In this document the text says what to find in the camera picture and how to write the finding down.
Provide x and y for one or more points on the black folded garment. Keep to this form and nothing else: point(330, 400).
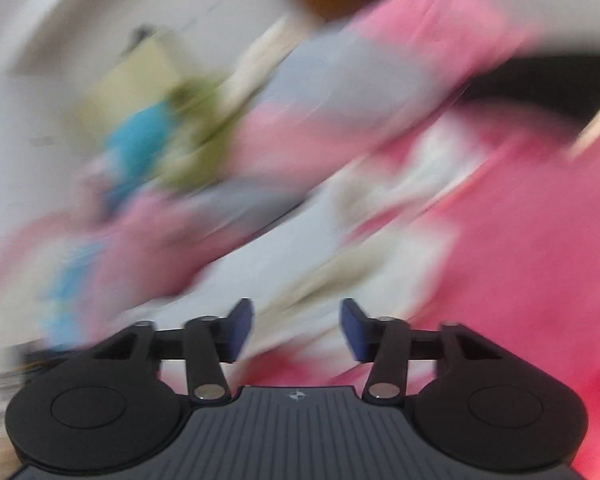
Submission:
point(540, 85)

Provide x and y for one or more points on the white sweatshirt with orange print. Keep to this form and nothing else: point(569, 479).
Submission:
point(300, 250)

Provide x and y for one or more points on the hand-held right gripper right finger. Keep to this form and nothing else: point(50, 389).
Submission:
point(352, 330)

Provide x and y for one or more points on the green and cream fleece garment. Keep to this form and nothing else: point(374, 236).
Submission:
point(200, 130)

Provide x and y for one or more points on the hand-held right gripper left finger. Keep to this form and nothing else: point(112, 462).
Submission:
point(240, 330)

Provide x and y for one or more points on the pink and grey floral duvet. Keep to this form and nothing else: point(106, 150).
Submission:
point(330, 110)

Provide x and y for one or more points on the blue patterned quilt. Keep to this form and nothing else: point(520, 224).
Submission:
point(135, 145)

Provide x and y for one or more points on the cream wardrobe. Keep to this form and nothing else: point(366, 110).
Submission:
point(130, 75)

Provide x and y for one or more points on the pink floral bed sheet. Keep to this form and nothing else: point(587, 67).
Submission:
point(520, 240)

